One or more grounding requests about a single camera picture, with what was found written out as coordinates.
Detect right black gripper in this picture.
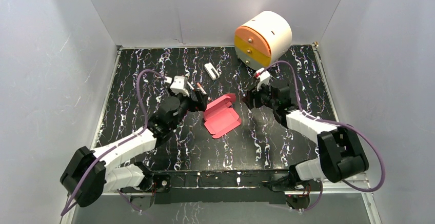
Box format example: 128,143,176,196
241,79,278,110

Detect pink paper box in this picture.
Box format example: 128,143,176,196
204,93,242,139

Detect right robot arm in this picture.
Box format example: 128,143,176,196
242,84,369,190

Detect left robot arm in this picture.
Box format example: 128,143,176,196
60,89,208,207

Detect orange capped white marker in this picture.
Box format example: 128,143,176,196
196,83,207,95

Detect white rectangular clip block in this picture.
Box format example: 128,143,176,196
204,63,220,80

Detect round white drawer cabinet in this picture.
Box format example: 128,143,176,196
234,11,292,71

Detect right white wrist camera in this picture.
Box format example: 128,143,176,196
254,68,270,91

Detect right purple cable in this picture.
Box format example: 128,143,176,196
260,60,386,213

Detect purple cable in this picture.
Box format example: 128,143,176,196
60,69,171,216
260,60,386,213

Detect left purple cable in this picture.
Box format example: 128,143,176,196
60,69,171,216

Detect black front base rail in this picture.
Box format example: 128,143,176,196
154,170,295,205

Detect aluminium frame rail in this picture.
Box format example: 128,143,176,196
59,171,383,224

